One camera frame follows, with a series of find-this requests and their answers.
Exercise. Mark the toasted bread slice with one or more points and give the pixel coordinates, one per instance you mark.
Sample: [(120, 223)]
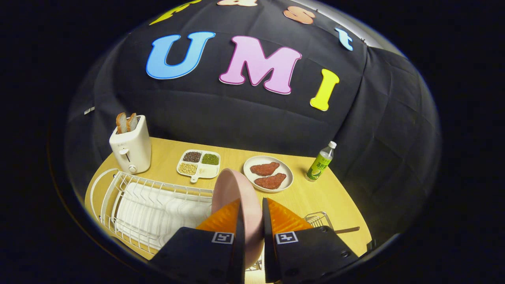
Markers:
[(132, 122), (121, 123)]

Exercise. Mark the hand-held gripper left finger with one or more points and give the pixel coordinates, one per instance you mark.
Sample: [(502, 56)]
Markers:
[(197, 252)]

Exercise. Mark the white divided tray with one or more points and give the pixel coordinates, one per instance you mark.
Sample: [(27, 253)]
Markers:
[(207, 171)]

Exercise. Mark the dark brown beans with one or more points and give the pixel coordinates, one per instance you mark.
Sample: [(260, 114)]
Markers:
[(192, 156)]

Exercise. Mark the green label drink bottle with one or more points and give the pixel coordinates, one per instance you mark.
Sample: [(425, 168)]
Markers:
[(318, 165)]

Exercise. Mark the green mung beans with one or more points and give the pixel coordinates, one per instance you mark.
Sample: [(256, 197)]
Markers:
[(210, 159)]

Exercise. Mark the beige round dish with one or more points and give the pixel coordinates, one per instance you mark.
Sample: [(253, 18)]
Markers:
[(246, 169)]

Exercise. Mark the yellow soybeans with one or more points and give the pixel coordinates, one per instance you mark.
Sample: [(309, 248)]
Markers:
[(187, 168)]

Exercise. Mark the pink plate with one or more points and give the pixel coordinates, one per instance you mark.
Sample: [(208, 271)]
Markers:
[(232, 189)]

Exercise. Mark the white toaster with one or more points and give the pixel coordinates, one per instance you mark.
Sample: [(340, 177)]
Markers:
[(136, 148)]

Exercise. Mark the white clip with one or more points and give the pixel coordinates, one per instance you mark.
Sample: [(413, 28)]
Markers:
[(89, 110)]

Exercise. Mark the red meat patty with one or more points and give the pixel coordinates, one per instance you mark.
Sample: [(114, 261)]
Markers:
[(264, 169), (271, 181)]

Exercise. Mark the black backdrop cloth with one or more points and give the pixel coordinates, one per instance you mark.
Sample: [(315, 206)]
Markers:
[(256, 118)]

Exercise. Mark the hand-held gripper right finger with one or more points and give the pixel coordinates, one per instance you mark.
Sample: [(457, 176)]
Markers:
[(311, 252)]

